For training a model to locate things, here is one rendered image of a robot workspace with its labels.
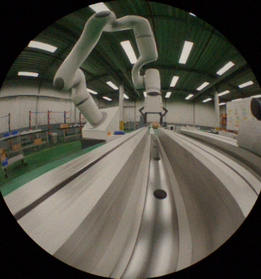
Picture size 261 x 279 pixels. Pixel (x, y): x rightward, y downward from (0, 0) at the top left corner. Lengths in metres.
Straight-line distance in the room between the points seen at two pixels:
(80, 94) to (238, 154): 0.63
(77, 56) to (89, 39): 0.11
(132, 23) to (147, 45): 0.15
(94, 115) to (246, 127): 0.64
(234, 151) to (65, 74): 0.60
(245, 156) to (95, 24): 0.56
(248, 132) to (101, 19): 0.51
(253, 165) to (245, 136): 0.05
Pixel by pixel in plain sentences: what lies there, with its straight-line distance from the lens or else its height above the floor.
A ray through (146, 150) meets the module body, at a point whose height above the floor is 0.82.
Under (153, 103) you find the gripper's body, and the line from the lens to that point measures 0.46.
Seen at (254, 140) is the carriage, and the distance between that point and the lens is 0.15.
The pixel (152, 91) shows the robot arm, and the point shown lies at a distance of 0.46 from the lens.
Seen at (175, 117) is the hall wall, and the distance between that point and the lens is 11.76.
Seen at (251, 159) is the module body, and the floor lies 0.85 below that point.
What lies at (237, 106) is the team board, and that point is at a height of 1.73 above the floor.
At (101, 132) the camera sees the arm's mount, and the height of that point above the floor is 0.83.
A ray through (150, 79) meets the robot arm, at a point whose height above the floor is 1.13.
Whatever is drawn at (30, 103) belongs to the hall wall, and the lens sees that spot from 7.73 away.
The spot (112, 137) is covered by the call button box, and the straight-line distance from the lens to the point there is 0.29.
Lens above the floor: 0.88
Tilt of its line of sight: 11 degrees down
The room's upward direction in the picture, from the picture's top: straight up
